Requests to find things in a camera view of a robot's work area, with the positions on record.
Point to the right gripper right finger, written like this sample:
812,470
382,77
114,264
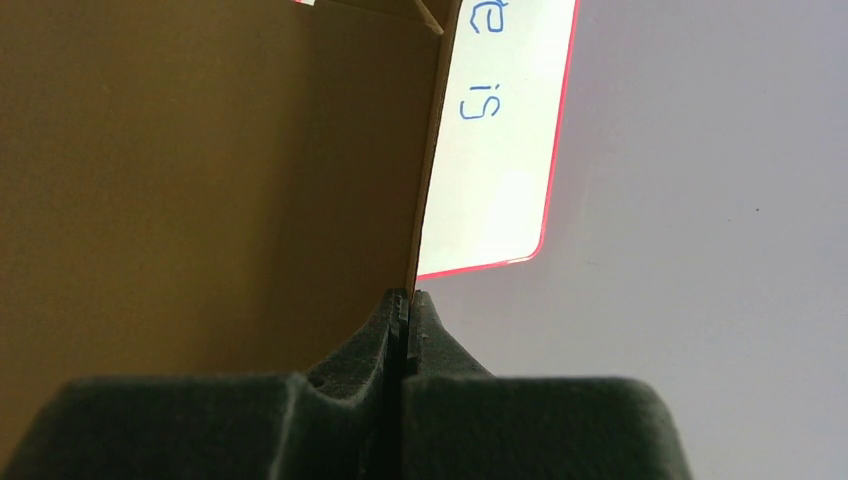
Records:
458,421

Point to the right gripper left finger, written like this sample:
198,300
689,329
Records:
338,420

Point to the brown cardboard box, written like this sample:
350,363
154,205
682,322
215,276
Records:
196,187

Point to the pink-framed whiteboard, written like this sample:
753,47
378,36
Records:
503,132

